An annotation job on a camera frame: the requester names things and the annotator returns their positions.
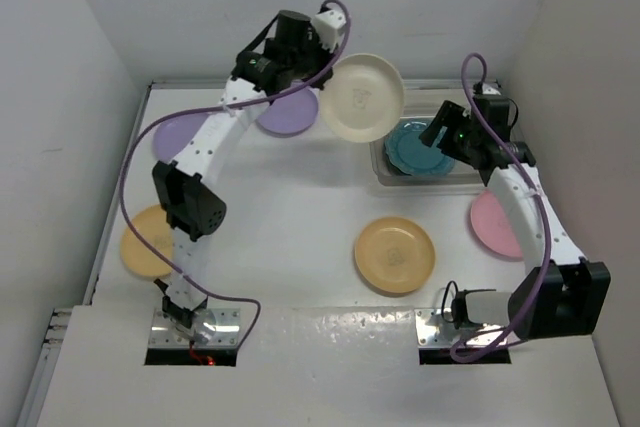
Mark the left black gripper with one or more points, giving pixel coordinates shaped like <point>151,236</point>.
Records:
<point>326,57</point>

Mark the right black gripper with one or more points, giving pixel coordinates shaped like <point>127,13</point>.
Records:
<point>450,116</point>

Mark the teal scalloped plate back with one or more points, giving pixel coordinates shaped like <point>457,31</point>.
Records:
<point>406,155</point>

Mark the teal scalloped plate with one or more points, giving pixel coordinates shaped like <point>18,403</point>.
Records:
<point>406,155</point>
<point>386,169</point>

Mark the cream plate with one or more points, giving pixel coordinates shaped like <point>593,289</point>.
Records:
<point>364,100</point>

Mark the teal scalloped plate front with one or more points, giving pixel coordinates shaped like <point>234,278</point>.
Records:
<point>386,169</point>

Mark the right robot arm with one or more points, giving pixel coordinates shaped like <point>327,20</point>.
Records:
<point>563,292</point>

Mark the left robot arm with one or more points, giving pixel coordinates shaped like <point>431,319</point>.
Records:
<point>185,191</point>

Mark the clear plastic bin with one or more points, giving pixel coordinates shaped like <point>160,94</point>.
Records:
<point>425,104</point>

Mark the purple plate at back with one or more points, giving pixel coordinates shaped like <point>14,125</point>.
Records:
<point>290,115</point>

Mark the purple plate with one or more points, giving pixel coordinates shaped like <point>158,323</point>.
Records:
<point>174,134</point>
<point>290,115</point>

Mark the pink plate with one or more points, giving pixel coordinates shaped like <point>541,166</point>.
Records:
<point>492,228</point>

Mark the orange plate centre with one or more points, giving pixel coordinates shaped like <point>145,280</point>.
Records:
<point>394,255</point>

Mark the purple plate near left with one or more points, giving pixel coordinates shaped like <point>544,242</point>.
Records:
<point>174,134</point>

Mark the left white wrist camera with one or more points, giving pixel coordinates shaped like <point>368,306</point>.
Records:
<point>330,26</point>

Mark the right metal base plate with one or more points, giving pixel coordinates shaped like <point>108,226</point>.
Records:
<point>435,329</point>

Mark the metal base plate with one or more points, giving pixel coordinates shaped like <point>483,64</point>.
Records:
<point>211,329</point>
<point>435,329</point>

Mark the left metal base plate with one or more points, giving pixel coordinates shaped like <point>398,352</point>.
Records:
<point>211,329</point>

